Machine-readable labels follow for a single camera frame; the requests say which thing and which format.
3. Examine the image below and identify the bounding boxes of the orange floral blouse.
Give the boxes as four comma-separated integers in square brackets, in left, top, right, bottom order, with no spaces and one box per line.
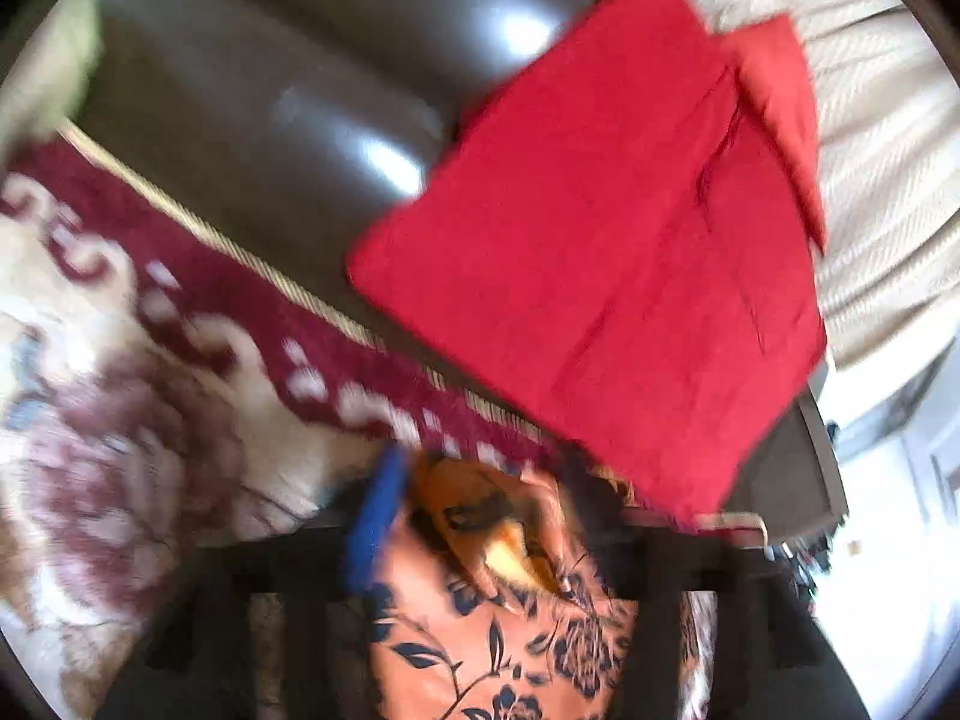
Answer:
[368,454,638,718]

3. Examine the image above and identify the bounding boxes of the floral maroon sofa mat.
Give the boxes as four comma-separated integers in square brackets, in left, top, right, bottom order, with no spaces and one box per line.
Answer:
[0,118,772,720]

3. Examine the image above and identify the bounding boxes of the red folded blanket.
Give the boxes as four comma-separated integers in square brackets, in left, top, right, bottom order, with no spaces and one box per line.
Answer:
[347,0,827,520]

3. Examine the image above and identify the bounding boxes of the beige dotted curtain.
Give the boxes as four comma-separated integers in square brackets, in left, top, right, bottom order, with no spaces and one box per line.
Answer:
[695,0,958,374]

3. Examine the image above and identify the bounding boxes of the brown leather sofa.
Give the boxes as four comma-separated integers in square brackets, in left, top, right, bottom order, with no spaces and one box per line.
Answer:
[80,0,820,535]

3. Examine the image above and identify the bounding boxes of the red pillow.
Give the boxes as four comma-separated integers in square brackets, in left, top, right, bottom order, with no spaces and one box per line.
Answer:
[715,13,828,255]

